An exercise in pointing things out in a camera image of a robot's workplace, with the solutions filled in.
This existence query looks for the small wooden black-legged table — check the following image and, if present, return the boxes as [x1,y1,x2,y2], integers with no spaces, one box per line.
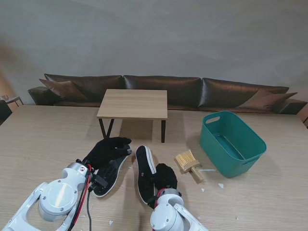
[96,89,168,144]

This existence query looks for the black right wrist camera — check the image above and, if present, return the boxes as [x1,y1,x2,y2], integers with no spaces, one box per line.
[148,190,160,209]

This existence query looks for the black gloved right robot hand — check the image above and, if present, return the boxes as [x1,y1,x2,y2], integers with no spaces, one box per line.
[151,163,179,193]

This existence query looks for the red black left arm cable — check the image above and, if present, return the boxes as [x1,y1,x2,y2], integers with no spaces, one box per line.
[69,165,95,231]

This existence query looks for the brown leather cushion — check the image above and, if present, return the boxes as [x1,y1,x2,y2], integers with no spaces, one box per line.
[238,89,298,110]
[38,78,89,102]

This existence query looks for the dark chair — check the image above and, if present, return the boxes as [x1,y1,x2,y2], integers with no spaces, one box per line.
[0,100,13,126]

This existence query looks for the grey braided cable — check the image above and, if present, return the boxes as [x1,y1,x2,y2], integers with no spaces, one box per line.
[85,190,93,231]

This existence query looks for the yellow canvas sneaker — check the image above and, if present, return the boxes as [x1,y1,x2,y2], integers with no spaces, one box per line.
[135,145,158,205]
[93,154,128,198]

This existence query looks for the green plastic basin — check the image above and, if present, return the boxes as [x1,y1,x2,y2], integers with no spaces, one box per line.
[199,110,267,179]

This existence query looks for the wooden hand brush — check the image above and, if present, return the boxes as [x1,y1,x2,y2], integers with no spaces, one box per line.
[175,149,205,184]

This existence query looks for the light wooden furniture edge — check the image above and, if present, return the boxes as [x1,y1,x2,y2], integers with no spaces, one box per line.
[297,103,308,128]

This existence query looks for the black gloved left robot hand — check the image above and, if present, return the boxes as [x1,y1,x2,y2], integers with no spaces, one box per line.
[83,136,132,170]

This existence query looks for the brown leather sofa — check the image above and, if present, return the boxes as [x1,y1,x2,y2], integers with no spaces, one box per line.
[28,74,308,115]

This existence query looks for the light wooden side table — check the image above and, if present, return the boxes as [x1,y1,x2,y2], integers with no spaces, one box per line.
[0,95,25,106]

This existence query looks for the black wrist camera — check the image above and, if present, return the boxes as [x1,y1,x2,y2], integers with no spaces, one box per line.
[148,190,160,209]
[92,174,109,191]

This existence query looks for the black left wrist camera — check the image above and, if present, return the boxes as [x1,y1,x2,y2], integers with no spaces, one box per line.
[92,174,109,191]

